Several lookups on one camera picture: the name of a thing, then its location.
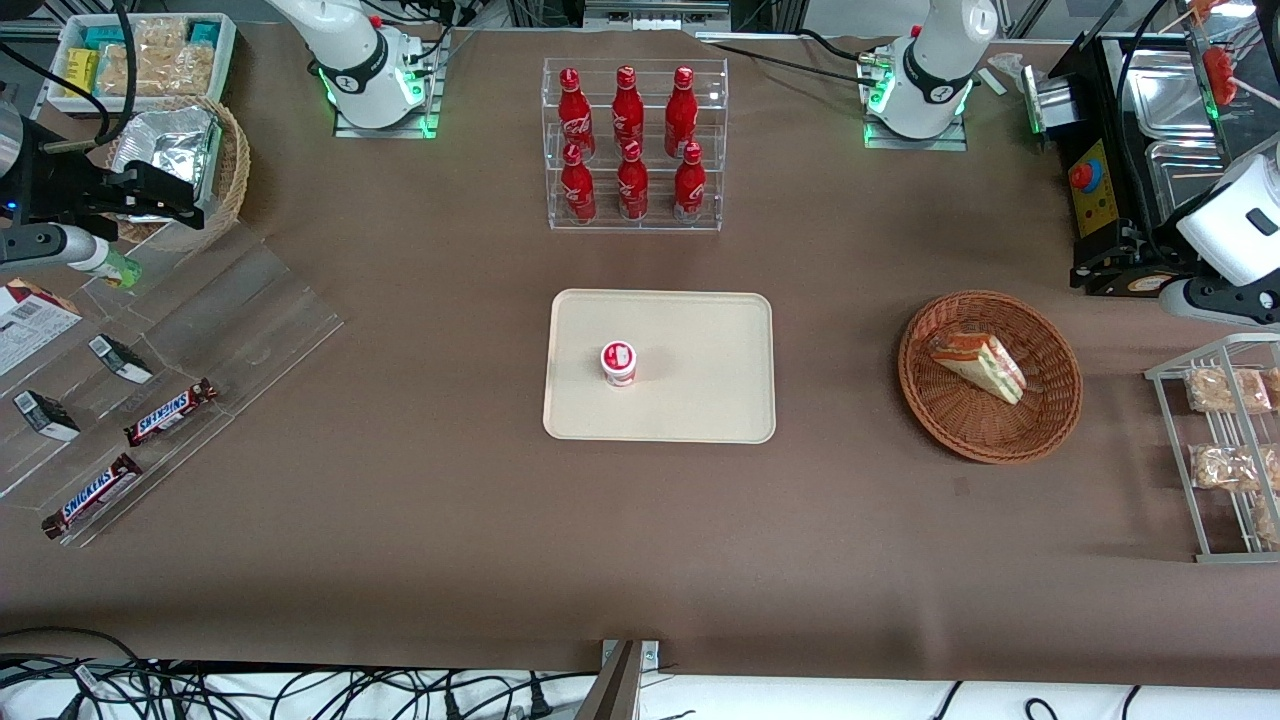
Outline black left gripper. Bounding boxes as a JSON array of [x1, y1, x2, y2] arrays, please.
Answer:
[[1070, 222, 1203, 298]]

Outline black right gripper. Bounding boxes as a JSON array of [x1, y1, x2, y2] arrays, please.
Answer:
[[14, 138, 207, 232]]

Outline triangle sandwich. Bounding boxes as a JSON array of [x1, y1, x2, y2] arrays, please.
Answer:
[[926, 331, 1028, 406]]

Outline tan wicker basket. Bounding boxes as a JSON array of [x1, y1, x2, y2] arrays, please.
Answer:
[[103, 95, 252, 253]]

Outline shiny steel tray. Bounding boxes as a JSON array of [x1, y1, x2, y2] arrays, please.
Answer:
[[1122, 45, 1229, 138], [1143, 138, 1233, 223]]

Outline round brown wicker basket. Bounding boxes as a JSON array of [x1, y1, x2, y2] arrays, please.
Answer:
[[897, 290, 1084, 465]]

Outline beige plastic tray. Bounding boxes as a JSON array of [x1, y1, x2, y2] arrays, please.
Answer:
[[542, 289, 777, 445]]

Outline silver foil bag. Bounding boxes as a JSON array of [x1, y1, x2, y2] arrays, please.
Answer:
[[122, 104, 223, 209]]

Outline green white bottle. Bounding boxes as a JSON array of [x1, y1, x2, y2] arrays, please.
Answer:
[[72, 238, 144, 291]]

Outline clear acrylic stepped display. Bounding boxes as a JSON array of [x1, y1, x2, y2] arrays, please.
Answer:
[[0, 218, 346, 549]]

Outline yellow snack box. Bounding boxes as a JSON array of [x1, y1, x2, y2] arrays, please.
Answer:
[[64, 47, 102, 100]]

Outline black yellow control stand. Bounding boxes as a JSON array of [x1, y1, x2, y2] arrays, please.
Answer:
[[1048, 30, 1280, 298]]

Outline white plastic bin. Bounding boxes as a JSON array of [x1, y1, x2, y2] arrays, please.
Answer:
[[45, 12, 239, 117]]

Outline small black white box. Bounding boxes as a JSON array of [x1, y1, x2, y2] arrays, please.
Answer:
[[88, 334, 155, 385], [12, 389, 82, 443]]

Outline small silver metal device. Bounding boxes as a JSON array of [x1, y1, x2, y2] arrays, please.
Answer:
[[1019, 64, 1078, 137]]

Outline white red barcode carton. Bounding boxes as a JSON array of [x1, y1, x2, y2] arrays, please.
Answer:
[[0, 279, 84, 378]]

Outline red plastic tool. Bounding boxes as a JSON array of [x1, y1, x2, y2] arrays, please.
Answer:
[[1200, 44, 1242, 108]]

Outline Snickers chocolate bar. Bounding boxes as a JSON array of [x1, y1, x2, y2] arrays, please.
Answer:
[[123, 378, 219, 448], [41, 453, 144, 540]]

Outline red cola bottle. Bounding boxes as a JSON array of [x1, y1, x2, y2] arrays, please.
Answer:
[[616, 140, 650, 222], [664, 66, 699, 159], [672, 142, 708, 224], [557, 67, 597, 161], [611, 65, 647, 151], [559, 142, 599, 225]]

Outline clear acrylic bottle rack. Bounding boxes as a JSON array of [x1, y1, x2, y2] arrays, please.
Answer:
[[541, 57, 729, 233]]

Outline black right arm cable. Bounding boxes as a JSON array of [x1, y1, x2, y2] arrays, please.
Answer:
[[0, 0, 139, 153]]

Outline grey metal wire rack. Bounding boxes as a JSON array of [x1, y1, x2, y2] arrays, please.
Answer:
[[1144, 333, 1280, 565]]

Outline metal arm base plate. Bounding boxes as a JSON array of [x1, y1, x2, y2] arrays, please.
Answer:
[[332, 28, 443, 140], [863, 38, 969, 153]]

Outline black cable on table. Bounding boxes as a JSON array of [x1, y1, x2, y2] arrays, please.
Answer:
[[698, 27, 893, 87]]

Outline black floor cable tangle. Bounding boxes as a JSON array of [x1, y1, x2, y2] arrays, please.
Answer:
[[0, 626, 601, 720]]

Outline metal table edge bracket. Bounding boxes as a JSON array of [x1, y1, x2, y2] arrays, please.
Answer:
[[575, 638, 662, 720]]

